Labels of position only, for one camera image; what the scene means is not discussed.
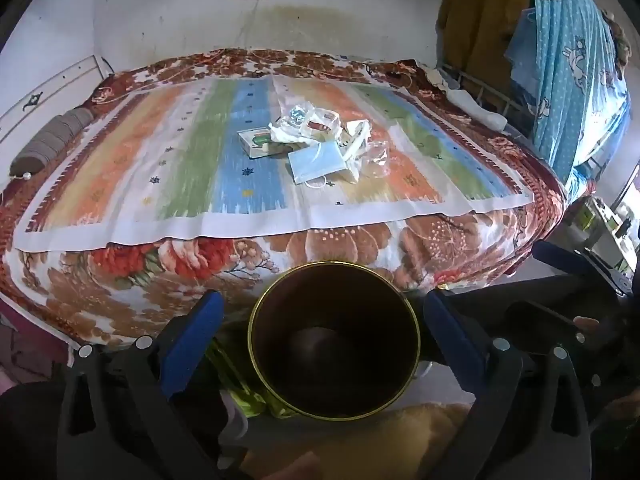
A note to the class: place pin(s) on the striped pastel cloth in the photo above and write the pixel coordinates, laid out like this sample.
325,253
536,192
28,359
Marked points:
200,170

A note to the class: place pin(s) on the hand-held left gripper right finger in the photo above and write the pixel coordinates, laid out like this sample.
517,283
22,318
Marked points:
455,342

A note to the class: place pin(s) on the brown floral blanket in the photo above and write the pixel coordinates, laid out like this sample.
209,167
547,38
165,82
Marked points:
325,245

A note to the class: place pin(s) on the blue printed cloth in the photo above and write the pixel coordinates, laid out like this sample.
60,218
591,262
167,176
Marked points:
570,70

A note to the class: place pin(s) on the clear plastic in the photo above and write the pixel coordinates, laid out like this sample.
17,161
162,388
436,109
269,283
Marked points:
377,160

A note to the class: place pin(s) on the person's dark trousers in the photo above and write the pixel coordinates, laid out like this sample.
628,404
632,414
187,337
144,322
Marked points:
500,292

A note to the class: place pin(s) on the green white medicine box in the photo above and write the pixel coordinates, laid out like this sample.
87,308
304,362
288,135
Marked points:
255,142

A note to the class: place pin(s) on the metal bed rail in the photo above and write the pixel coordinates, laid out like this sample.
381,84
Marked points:
472,78

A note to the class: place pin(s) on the yellow-brown garment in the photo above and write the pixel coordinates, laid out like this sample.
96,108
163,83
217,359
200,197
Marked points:
480,15

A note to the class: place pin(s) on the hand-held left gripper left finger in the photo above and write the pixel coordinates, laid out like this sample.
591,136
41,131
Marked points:
195,342

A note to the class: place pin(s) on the white headboard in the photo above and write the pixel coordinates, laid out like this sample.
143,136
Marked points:
50,85

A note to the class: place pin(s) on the white printed plastic bag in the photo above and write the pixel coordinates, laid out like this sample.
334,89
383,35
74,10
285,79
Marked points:
357,147

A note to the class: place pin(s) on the white rolled cloth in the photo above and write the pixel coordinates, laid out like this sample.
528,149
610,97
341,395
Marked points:
480,110

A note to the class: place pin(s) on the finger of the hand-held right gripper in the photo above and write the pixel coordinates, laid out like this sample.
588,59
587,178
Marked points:
575,262

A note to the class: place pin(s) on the dark gold-rimmed trash can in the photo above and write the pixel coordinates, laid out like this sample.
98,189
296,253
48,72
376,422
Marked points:
335,355

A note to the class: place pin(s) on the yellow plush fabric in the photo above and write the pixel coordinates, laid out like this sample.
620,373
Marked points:
390,440

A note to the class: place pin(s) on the blue face mask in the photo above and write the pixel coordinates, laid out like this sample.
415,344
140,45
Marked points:
317,162

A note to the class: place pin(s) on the grey ribbed pillow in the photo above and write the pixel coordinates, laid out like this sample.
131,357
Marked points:
50,140

